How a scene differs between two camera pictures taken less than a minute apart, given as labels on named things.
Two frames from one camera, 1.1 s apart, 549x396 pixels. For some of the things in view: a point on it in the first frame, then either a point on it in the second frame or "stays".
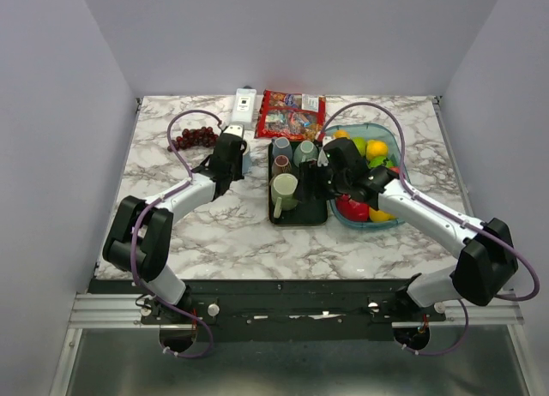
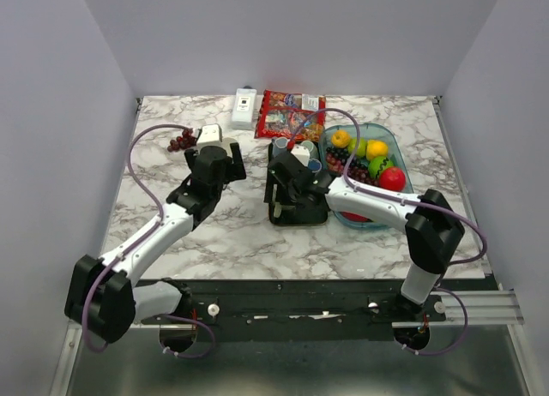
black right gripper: x=308 y=171 → x=268 y=189
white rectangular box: x=244 y=109 stays
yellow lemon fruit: x=376 y=148 stays
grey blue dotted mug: x=282 y=147 stays
